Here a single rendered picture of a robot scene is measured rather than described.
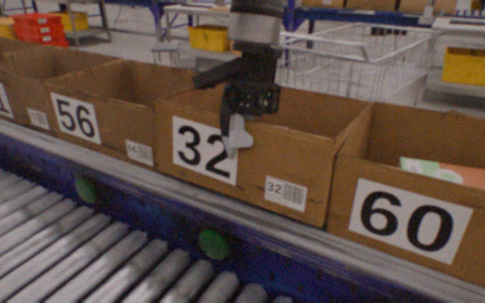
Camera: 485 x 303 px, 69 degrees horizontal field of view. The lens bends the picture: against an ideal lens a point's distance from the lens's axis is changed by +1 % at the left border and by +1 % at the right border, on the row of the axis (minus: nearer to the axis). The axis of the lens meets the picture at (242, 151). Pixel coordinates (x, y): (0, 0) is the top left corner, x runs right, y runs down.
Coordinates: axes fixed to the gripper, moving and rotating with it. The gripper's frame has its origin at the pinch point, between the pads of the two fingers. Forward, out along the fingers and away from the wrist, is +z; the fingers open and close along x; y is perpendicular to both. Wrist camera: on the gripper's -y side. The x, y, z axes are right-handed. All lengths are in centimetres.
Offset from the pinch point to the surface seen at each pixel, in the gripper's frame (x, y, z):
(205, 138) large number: -0.4, -5.7, -1.4
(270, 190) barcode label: 0.5, 9.2, 5.5
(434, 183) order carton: -0.1, 34.6, -3.7
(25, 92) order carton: 1, -67, 0
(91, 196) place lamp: -2.2, -37.4, 20.9
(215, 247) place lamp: -2.5, 0.2, 20.1
